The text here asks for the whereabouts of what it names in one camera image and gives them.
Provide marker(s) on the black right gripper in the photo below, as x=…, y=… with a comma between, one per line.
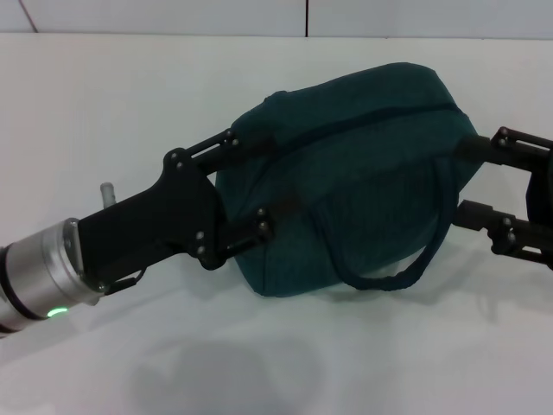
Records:
x=542, y=190

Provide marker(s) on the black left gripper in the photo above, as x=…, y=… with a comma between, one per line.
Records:
x=151, y=229

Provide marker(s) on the dark teal fabric lunch bag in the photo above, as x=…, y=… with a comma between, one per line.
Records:
x=354, y=186

